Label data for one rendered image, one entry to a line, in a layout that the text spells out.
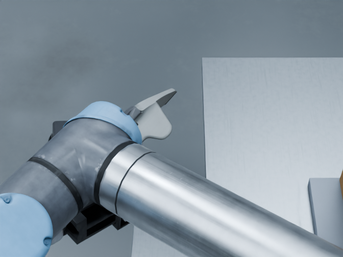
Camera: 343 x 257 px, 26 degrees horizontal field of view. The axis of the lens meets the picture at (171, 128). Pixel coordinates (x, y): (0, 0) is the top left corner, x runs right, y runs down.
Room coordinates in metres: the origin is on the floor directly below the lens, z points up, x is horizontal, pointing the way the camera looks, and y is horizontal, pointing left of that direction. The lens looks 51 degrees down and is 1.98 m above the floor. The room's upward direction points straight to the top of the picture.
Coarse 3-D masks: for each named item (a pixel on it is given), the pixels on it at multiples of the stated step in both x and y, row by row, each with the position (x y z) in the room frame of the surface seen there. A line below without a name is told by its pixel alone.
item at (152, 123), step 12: (156, 96) 0.60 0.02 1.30; (168, 96) 0.61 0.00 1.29; (144, 108) 0.58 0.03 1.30; (156, 108) 0.58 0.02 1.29; (144, 120) 0.57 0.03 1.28; (156, 120) 0.57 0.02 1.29; (168, 120) 0.57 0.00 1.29; (144, 132) 0.56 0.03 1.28; (156, 132) 0.55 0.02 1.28; (168, 132) 0.55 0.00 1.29
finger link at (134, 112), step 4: (128, 108) 0.58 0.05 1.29; (132, 108) 0.58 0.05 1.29; (136, 108) 0.58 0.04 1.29; (124, 112) 0.58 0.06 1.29; (128, 112) 0.58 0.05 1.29; (132, 112) 0.58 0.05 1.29; (136, 112) 0.58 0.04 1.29; (140, 112) 0.58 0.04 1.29; (132, 116) 0.57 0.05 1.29; (136, 116) 0.57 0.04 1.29
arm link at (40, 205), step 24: (24, 168) 0.43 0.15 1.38; (0, 192) 0.40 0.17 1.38; (24, 192) 0.40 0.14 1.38; (48, 192) 0.40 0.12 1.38; (0, 216) 0.36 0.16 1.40; (24, 216) 0.37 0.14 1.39; (48, 216) 0.37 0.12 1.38; (72, 216) 0.40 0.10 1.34; (0, 240) 0.34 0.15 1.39; (24, 240) 0.35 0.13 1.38; (48, 240) 0.36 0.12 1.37
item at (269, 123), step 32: (224, 64) 1.10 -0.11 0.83; (256, 64) 1.10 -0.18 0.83; (288, 64) 1.10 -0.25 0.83; (320, 64) 1.10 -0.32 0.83; (224, 96) 1.01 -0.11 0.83; (256, 96) 1.01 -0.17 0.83; (288, 96) 1.01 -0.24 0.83; (320, 96) 1.01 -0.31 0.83; (224, 128) 0.93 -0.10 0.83; (256, 128) 0.93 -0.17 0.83; (288, 128) 0.93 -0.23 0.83; (320, 128) 0.93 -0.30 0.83; (224, 160) 0.85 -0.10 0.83; (256, 160) 0.85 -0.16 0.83; (288, 160) 0.85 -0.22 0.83; (320, 160) 0.85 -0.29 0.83; (256, 192) 0.77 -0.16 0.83; (288, 192) 0.77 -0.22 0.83
